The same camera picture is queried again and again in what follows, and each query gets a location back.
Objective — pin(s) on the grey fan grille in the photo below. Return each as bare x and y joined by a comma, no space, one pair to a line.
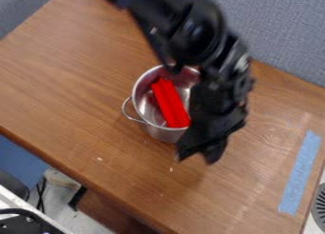
318,207

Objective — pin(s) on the red rectangular block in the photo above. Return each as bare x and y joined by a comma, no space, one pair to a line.
169,104

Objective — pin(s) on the silver metal pot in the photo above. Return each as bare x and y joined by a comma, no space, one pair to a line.
139,107

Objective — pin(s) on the blue tape strip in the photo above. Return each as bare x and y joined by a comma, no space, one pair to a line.
299,174

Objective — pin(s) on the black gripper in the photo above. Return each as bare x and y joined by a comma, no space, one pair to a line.
217,111

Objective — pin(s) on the black device with handle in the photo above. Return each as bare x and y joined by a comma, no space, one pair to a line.
25,222

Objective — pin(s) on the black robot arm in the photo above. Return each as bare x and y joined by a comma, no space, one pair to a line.
187,35

